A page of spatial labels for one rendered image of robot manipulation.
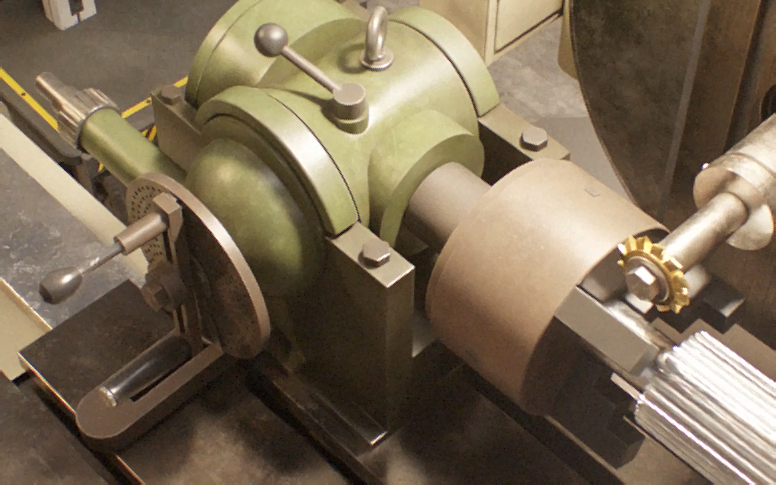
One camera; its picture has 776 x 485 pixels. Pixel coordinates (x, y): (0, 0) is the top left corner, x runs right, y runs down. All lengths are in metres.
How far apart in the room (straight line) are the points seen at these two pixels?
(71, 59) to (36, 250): 0.93
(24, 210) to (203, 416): 0.64
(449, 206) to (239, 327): 0.21
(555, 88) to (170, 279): 2.00
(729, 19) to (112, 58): 1.72
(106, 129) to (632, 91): 0.49
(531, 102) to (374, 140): 1.88
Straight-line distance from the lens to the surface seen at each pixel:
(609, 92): 1.40
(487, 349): 1.16
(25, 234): 1.93
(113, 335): 1.46
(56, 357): 1.46
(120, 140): 1.35
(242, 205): 1.22
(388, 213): 1.24
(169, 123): 1.36
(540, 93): 3.14
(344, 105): 1.22
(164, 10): 2.86
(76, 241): 1.90
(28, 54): 2.81
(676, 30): 1.30
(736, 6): 1.22
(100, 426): 1.37
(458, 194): 1.23
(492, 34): 1.51
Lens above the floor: 2.15
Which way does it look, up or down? 49 degrees down
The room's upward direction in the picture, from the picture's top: straight up
